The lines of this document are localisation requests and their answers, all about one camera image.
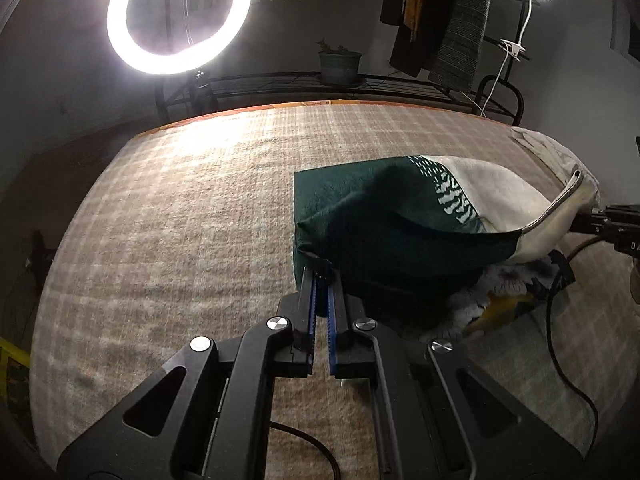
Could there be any green white printed t-shirt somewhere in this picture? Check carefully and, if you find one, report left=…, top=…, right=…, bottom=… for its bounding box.
left=294, top=155, right=566, bottom=339

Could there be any black metal clothes rack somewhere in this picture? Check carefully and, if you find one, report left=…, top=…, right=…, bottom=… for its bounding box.
left=154, top=0, right=530, bottom=122

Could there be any folded white shirt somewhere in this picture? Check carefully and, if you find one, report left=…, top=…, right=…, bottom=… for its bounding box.
left=511, top=127, right=601, bottom=210

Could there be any grey plaid coat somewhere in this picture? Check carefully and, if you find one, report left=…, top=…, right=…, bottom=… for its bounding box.
left=428, top=0, right=491, bottom=92

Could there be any plaid beige bed blanket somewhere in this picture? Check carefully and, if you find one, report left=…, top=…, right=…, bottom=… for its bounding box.
left=29, top=102, right=639, bottom=465

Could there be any white clip lamp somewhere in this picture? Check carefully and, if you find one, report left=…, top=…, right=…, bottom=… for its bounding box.
left=500, top=0, right=549, bottom=61

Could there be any black hanging coat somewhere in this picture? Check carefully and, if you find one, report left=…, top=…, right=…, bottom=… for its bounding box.
left=381, top=0, right=454, bottom=77

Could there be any potted plant green pot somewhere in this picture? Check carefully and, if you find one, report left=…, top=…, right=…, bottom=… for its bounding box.
left=317, top=39, right=362, bottom=86

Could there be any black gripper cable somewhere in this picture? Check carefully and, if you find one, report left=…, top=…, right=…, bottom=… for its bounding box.
left=544, top=235, right=614, bottom=456

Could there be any white lamp cable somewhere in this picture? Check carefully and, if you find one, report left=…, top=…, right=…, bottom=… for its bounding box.
left=472, top=52, right=511, bottom=118

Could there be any ring light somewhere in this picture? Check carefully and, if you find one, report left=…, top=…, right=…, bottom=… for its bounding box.
left=105, top=0, right=254, bottom=77

